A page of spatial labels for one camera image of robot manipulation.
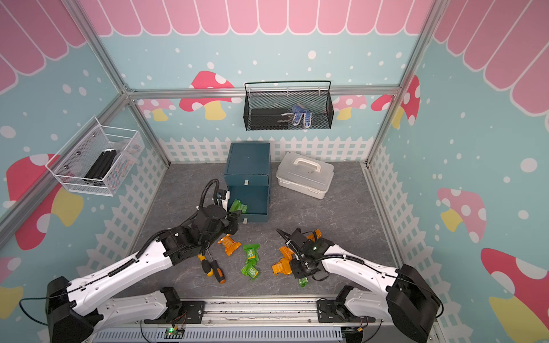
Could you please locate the black box in white basket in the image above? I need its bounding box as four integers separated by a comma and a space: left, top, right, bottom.
83, 149, 117, 187

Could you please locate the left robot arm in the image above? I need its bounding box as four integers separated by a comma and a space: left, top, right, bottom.
45, 179, 241, 342

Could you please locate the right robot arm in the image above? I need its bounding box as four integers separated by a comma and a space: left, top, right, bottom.
277, 228, 444, 342

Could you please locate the green cookie packet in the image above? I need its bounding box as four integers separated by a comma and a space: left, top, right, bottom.
241, 261, 260, 280
230, 200, 248, 214
242, 244, 260, 262
299, 277, 309, 287

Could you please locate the blue white item in basket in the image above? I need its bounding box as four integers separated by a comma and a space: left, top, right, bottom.
282, 104, 313, 129

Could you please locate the white plastic lidded box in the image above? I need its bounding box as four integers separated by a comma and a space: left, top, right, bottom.
276, 151, 334, 200

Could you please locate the orange cookie packet lower centre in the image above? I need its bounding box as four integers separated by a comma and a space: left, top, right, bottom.
272, 258, 293, 275

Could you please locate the orange cookie packet right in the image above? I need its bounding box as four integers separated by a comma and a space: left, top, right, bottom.
306, 230, 322, 242

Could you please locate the orange cookie packet far left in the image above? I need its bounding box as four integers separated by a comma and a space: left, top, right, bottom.
217, 234, 242, 257

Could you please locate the black wire wall basket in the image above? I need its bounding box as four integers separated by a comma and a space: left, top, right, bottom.
243, 80, 335, 131

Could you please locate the yellow handled screwdriver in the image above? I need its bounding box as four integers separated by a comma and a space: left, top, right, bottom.
198, 254, 214, 277

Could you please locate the small green circuit board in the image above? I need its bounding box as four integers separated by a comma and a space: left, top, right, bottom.
164, 327, 185, 340

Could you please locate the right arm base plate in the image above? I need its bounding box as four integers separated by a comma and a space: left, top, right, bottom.
316, 297, 376, 324

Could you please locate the orange handled screwdriver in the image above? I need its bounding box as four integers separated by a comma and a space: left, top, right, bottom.
207, 250, 226, 284

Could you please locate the teal three-drawer cabinet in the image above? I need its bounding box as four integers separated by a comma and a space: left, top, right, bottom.
224, 141, 272, 224

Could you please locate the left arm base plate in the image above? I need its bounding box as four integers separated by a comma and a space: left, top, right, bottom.
144, 301, 205, 325

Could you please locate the white slotted cable duct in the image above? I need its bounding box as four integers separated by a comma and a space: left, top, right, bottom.
92, 327, 344, 342

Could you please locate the white wire wall basket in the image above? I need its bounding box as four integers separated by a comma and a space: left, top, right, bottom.
46, 117, 145, 197

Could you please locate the orange cookie packet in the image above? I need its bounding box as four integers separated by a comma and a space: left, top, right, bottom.
280, 246, 295, 261
306, 230, 322, 242
272, 258, 293, 275
217, 234, 242, 257

